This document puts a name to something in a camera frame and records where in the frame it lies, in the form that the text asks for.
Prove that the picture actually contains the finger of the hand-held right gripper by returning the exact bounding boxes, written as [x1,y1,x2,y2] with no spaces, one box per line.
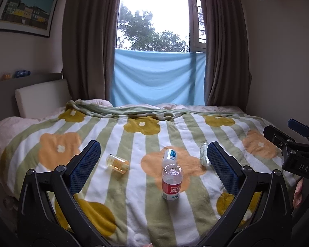
[288,119,309,146]
[263,125,300,155]

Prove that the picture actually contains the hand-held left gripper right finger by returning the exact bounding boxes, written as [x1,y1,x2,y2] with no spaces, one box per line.
[194,141,294,247]

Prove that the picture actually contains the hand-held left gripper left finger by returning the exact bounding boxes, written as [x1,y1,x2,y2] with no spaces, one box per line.
[17,140,112,247]

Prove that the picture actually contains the red label plastic bottle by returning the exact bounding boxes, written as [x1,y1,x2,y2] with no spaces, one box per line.
[161,164,184,201]

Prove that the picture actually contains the person's right hand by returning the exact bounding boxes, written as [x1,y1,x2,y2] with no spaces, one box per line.
[292,178,303,209]

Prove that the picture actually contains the green label plastic bottle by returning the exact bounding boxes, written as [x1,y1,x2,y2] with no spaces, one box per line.
[199,142,212,167]

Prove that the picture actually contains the yellow liquid plastic bottle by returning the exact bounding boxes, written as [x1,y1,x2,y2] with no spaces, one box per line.
[106,154,130,173]

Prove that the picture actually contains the blue label plastic bottle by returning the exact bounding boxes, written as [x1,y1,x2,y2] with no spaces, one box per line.
[162,149,178,167]

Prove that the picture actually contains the floral striped blanket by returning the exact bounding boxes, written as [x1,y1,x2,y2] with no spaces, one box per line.
[1,99,303,247]

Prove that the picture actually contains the white headboard cushion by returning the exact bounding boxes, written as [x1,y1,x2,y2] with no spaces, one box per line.
[15,79,72,119]

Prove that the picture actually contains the grey headboard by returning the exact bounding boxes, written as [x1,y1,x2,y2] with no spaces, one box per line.
[0,72,65,134]

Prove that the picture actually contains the brown curtain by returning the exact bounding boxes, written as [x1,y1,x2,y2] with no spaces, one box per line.
[61,0,124,107]
[201,0,252,112]

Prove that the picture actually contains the light blue cloth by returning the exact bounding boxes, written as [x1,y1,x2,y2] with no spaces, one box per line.
[110,49,207,107]

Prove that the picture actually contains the framed picture of houses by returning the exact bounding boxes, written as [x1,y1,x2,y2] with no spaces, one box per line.
[0,0,59,38]

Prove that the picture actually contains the window frame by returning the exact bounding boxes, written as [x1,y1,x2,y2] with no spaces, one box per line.
[185,0,207,54]

